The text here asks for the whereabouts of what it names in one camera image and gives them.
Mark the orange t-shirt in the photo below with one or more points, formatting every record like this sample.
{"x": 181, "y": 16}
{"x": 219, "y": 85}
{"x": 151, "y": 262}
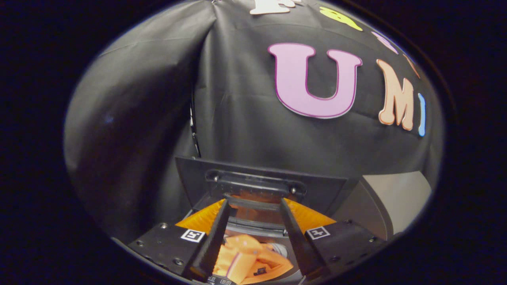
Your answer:
{"x": 241, "y": 257}

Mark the backdrop stand pole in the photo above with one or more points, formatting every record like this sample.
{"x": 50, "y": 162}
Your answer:
{"x": 195, "y": 134}

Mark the white cabinet with dark frame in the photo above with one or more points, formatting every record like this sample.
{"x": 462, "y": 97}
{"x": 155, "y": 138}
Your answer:
{"x": 396, "y": 198}

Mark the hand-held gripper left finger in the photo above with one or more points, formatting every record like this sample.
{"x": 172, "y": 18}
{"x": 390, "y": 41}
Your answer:
{"x": 212, "y": 249}

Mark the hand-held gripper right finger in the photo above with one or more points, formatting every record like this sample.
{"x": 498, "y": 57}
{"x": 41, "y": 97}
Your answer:
{"x": 299, "y": 245}

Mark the black backdrop cloth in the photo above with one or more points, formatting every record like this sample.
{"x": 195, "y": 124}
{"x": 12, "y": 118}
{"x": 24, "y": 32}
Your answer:
{"x": 245, "y": 118}

